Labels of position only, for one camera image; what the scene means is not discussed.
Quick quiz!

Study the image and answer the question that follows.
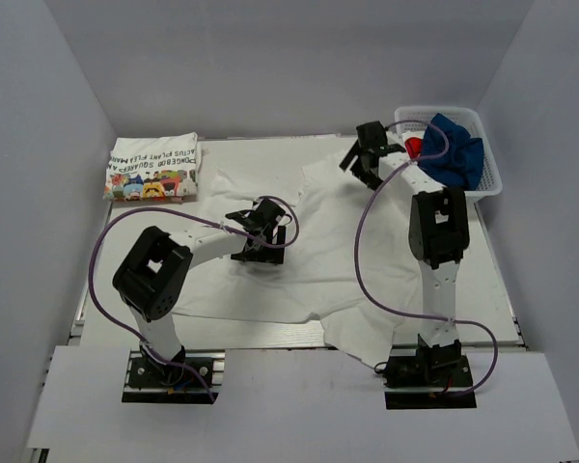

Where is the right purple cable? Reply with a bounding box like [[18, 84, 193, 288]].
[[354, 120, 501, 399]]

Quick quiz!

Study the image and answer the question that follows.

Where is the purple cable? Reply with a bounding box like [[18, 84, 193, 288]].
[[354, 120, 501, 399], [90, 195, 301, 404]]

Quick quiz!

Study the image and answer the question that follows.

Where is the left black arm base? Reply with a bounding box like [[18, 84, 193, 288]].
[[122, 351, 225, 405]]

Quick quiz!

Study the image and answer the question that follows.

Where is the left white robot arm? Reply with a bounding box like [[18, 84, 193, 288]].
[[112, 197, 297, 385]]

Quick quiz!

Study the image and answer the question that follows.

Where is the folded white cartoon t-shirt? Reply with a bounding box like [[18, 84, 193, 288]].
[[103, 132, 202, 202]]

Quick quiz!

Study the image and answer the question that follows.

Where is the white plastic mesh basket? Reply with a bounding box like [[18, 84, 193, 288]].
[[395, 106, 502, 203]]

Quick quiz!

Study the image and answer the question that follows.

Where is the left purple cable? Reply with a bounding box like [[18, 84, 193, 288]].
[[90, 195, 301, 404]]

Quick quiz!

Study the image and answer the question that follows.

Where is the white t-shirt black graphic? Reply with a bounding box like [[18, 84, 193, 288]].
[[173, 151, 422, 367]]

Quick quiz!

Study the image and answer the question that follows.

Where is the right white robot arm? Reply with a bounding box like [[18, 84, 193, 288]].
[[340, 121, 470, 385]]

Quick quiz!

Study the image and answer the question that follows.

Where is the white t-shirt red graphic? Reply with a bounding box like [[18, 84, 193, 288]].
[[404, 136, 423, 160]]

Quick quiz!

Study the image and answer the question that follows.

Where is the dark blue t-shirt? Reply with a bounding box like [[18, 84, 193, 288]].
[[419, 113, 484, 191]]

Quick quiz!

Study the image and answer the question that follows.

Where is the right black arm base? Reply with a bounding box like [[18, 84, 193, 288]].
[[373, 355, 477, 411]]

